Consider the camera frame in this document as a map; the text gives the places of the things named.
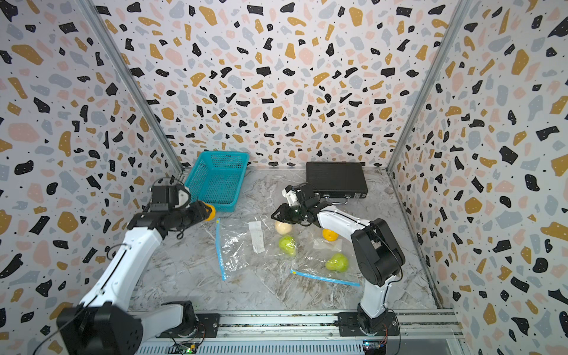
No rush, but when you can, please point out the beige fruit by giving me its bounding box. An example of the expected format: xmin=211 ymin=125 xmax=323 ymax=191
xmin=275 ymin=221 xmax=293 ymax=235

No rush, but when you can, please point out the orange fruit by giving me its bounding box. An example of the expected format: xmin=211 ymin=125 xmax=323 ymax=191
xmin=322 ymin=229 xmax=340 ymax=243
xmin=204 ymin=204 xmax=216 ymax=221

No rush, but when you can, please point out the green pear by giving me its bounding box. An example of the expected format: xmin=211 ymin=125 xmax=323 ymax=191
xmin=278 ymin=235 xmax=297 ymax=257
xmin=325 ymin=253 xmax=349 ymax=273

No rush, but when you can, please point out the clear zip-top bag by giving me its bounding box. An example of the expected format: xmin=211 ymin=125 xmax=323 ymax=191
xmin=290 ymin=226 xmax=361 ymax=287
xmin=215 ymin=214 xmax=294 ymax=281

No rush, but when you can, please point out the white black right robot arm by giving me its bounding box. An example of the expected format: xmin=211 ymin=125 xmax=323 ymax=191
xmin=272 ymin=183 xmax=405 ymax=335

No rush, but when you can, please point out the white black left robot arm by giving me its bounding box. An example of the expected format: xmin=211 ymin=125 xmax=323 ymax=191
xmin=56 ymin=178 xmax=215 ymax=354

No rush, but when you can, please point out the teal plastic basket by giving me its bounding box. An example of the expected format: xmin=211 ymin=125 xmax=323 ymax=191
xmin=185 ymin=151 xmax=249 ymax=213

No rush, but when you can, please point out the black ribbed carrying case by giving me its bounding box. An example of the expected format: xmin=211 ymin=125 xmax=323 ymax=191
xmin=306 ymin=162 xmax=368 ymax=199

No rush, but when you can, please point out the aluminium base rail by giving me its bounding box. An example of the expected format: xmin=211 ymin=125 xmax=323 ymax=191
xmin=138 ymin=309 xmax=469 ymax=354

